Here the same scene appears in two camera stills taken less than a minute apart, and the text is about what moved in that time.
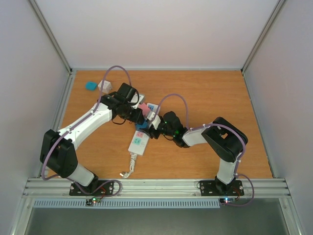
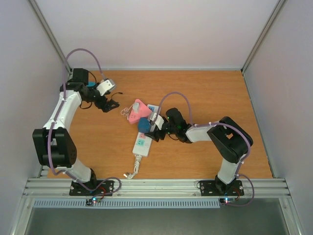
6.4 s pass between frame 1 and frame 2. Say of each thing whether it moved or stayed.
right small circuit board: stayed
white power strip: moved
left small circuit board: stayed
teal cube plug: stayed
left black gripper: moved
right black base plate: stayed
